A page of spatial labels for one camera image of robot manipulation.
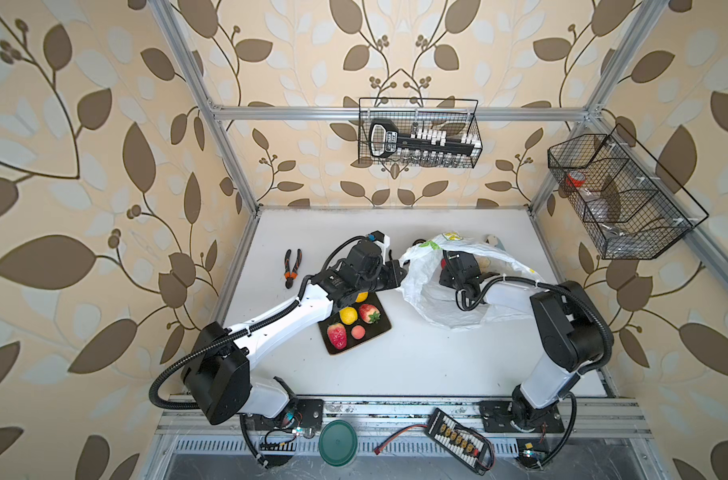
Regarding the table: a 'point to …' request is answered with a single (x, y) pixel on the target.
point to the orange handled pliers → (291, 274)
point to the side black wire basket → (630, 207)
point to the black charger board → (467, 445)
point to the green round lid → (338, 442)
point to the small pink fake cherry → (358, 332)
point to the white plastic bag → (510, 286)
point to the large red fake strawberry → (337, 335)
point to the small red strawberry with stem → (369, 313)
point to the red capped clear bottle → (576, 178)
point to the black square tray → (353, 324)
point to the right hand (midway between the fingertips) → (448, 275)
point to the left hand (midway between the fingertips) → (413, 271)
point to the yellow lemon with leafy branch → (348, 315)
